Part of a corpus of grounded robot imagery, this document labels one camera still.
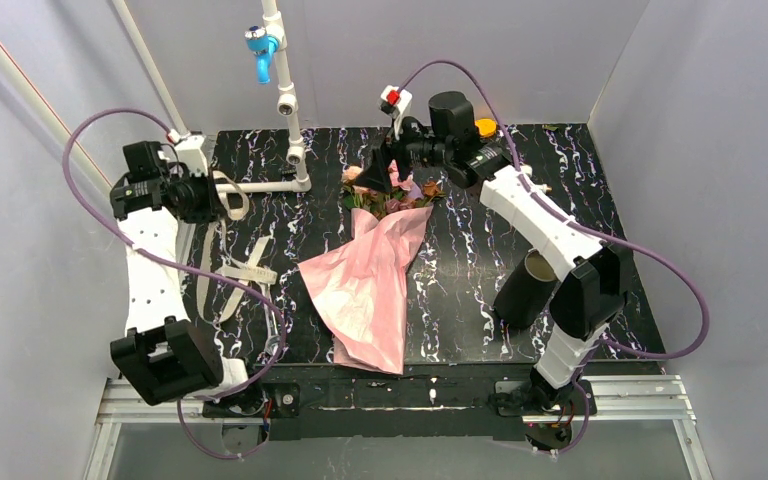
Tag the yellow tape measure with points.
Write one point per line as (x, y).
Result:
(486, 127)

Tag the aluminium frame rail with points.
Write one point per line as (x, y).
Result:
(343, 425)

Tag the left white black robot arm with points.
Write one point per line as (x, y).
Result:
(162, 354)

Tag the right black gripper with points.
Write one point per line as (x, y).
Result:
(401, 155)

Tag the pink bouquet wrapping paper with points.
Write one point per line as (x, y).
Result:
(360, 289)

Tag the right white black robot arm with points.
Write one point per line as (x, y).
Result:
(584, 282)

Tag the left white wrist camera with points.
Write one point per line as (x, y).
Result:
(190, 149)

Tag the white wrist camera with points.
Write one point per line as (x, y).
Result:
(190, 149)
(395, 102)

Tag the pink rose flower bunch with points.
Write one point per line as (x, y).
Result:
(405, 194)

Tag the silver combination wrench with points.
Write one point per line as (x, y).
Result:
(275, 328)

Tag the cream ribbon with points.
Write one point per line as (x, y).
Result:
(236, 205)

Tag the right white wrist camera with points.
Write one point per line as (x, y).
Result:
(395, 102)

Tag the black cylindrical vase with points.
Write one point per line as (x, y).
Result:
(526, 292)

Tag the white pvc pipe assembly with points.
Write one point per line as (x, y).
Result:
(287, 101)

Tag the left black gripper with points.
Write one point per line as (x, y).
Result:
(200, 201)

